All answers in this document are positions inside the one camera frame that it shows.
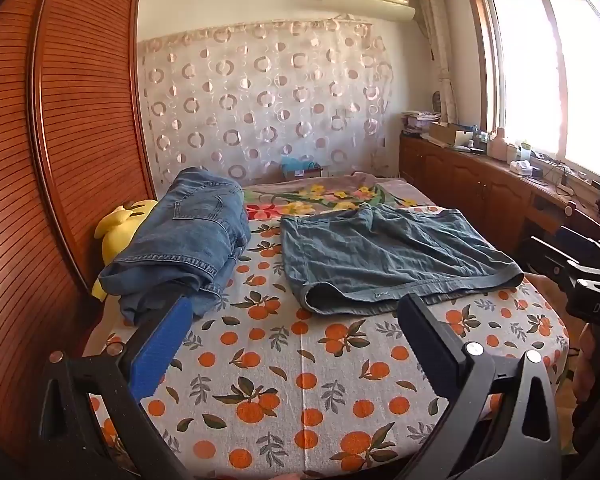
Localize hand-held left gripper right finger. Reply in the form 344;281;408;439
396;292;566;480

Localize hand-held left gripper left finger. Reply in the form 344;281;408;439
32;283;197;480

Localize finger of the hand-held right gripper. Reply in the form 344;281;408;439
566;258;600;286
531;234;600;265

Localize grey-blue denim short pants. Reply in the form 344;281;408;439
280;203;525;317

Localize person's right hand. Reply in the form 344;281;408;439
573;322;600;408

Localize yellow plush toy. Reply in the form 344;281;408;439
92;199;160;302

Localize folded blue denim jeans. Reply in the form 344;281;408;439
99;167;251;326

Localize bed with orange print sheet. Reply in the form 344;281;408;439
82;170;571;480

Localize long wooden cabinet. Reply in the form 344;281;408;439
399;132;600;271

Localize open cardboard box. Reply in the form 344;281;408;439
427;122;476;149

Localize floral blanket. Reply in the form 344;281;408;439
242;171;438;222

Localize stack of papers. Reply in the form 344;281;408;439
401;110;443;137

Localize teal tissue box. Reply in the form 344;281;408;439
280;156;325;179

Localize white tied window curtain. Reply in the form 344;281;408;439
415;0;461;123

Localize wooden slatted wardrobe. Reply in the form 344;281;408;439
0;0;158;461

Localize sheer circle pattern curtain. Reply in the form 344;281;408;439
137;17;398;191

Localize wooden frame window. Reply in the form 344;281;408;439
472;0;600;181

